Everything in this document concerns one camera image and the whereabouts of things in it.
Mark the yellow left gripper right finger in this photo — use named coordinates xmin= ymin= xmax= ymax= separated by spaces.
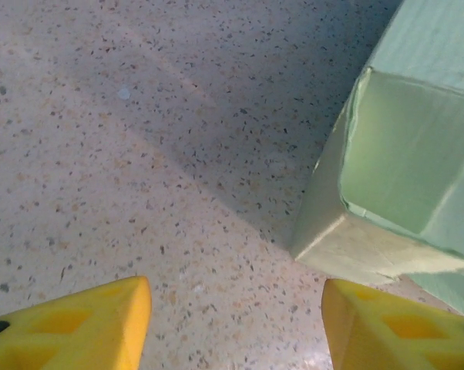
xmin=321 ymin=277 xmax=464 ymax=370

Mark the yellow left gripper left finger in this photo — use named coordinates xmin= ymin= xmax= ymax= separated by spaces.
xmin=0 ymin=275 xmax=153 ymax=370

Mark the light green paper box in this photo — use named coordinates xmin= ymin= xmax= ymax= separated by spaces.
xmin=289 ymin=0 xmax=464 ymax=321

